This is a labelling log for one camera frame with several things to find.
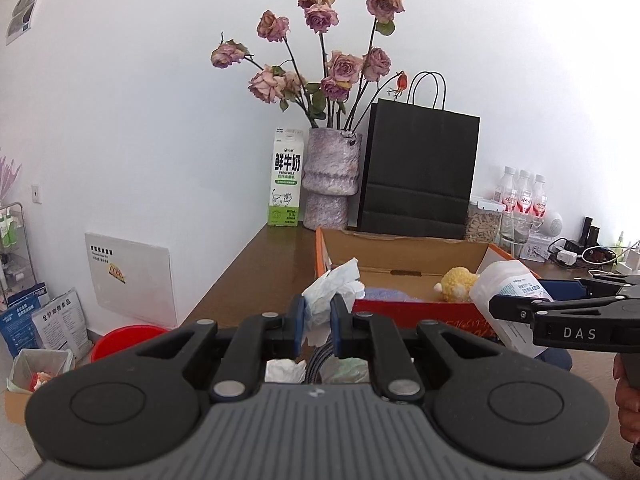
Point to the clear drinking glass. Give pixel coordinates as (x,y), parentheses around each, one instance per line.
(515,235)

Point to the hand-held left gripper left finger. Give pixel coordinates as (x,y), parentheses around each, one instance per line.
(299,325)

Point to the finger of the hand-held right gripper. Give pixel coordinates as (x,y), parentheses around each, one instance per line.
(610,285)
(520,307)

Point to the crumpled white tissue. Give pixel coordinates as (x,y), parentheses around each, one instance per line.
(282,371)

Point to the purple textured vase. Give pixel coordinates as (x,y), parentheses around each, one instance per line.
(330,170)

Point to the white wall socket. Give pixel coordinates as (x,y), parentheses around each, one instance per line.
(36,193)

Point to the black upright device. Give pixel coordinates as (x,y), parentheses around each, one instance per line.
(586,232)

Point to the red cardboard box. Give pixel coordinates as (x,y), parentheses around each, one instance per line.
(410,260)

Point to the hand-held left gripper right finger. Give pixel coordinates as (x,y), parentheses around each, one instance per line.
(336,325)

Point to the yellow and white plush toy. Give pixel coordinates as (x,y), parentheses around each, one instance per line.
(457,282)

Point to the purple cloth pouch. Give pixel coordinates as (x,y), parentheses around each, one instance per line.
(395,294)

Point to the black paper bag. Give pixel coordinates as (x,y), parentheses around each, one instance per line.
(417,170)

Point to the white charger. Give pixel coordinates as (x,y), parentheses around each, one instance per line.
(632,260)

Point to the clear snack jar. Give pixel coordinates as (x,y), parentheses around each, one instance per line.
(482,225)

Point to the white board with sticker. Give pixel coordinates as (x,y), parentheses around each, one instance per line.
(132,280)

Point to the white wet wipes container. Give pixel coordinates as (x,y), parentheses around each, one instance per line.
(500,280)

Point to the white and green milk carton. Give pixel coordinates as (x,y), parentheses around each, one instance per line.
(286,175)

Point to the red bucket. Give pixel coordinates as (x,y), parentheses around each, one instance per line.
(125,340)

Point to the dried pink rose bouquet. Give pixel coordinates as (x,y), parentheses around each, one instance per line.
(320,17)

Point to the person's right hand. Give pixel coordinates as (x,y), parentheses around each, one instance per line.
(629,410)

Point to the clear plastic bag bundle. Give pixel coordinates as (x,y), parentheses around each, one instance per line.
(340,280)

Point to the cardboard trash box with liner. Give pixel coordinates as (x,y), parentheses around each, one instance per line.
(14,405)

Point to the white round device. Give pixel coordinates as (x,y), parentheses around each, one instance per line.
(552,224)

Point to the wall poster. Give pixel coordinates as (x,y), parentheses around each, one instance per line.
(22,12)

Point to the small white printed box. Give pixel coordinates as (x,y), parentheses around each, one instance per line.
(534,251)

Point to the pink feather wall decoration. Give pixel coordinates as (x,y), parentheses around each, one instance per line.
(7,175)

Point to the clear water bottle red label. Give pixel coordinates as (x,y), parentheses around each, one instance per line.
(522,192)
(538,197)
(506,190)

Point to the grey printed paper bag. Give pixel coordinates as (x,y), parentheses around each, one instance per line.
(60,322)

